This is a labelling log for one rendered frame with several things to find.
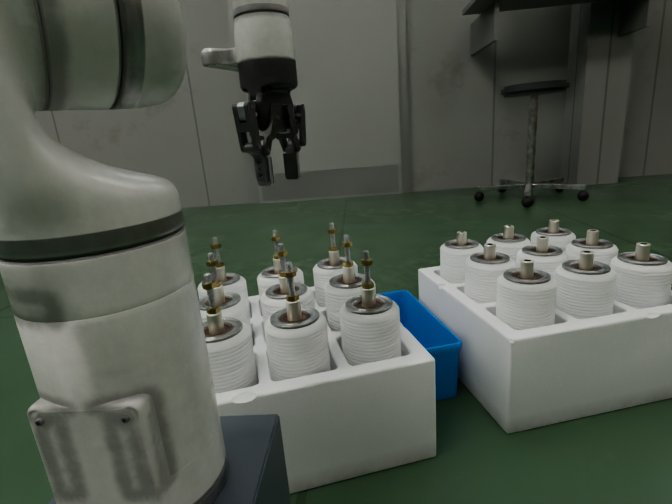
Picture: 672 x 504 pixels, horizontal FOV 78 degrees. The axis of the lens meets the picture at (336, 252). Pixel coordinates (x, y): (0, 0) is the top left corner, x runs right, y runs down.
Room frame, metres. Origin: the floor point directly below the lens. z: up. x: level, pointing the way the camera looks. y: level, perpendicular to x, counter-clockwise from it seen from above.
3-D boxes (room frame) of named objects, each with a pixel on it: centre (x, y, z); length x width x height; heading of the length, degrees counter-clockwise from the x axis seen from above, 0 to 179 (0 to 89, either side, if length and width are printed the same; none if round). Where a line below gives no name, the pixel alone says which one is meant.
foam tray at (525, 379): (0.81, -0.42, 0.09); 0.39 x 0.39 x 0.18; 10
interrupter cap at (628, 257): (0.72, -0.56, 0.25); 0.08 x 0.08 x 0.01
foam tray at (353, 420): (0.70, 0.09, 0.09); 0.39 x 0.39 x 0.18; 12
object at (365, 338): (0.61, -0.05, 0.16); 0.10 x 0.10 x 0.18
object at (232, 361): (0.56, 0.18, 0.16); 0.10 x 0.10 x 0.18
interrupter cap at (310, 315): (0.58, 0.07, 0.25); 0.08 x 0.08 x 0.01
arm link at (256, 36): (0.59, 0.09, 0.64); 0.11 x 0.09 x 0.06; 63
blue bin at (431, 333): (0.83, -0.15, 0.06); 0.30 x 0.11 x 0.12; 11
